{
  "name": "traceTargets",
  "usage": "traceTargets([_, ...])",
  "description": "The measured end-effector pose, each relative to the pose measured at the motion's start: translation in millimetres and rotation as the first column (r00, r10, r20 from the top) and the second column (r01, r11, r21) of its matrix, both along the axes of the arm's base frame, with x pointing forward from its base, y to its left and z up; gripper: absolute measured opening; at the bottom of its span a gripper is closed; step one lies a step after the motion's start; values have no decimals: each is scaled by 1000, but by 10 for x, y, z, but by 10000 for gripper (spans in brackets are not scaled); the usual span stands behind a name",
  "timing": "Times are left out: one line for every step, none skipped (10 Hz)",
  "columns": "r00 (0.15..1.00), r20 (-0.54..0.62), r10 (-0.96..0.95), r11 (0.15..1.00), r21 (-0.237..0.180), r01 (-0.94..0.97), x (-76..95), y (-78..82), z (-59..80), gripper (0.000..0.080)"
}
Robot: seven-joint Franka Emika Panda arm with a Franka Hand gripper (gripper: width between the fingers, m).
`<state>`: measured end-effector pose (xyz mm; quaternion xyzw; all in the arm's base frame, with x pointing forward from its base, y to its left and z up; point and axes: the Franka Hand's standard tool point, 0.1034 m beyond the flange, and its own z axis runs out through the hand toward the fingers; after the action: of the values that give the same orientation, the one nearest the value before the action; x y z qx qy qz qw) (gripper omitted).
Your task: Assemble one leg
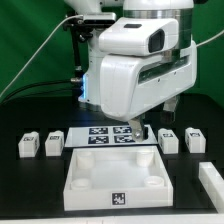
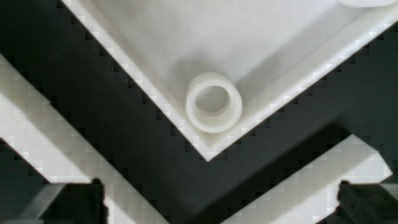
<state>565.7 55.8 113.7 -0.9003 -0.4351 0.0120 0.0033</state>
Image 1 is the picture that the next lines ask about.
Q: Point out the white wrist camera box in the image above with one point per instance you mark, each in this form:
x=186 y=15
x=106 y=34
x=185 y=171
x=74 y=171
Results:
x=140 y=37

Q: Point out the black camera stand pole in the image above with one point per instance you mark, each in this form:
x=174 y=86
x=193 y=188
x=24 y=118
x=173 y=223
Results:
x=77 y=80

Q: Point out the black camera on stand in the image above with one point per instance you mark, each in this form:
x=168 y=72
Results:
x=85 y=24

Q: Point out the white obstacle bar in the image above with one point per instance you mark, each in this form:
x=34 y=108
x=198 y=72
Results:
x=213 y=184

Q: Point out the white square table top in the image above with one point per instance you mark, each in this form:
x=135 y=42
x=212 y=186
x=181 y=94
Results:
x=117 y=178

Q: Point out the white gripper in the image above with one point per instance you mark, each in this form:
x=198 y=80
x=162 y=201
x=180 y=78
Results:
x=123 y=96

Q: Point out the white sheet with tag markers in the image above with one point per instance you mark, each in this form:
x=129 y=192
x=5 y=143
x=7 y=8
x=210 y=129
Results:
x=99 y=136

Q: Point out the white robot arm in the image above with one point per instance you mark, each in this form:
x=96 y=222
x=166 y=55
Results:
x=181 y=10

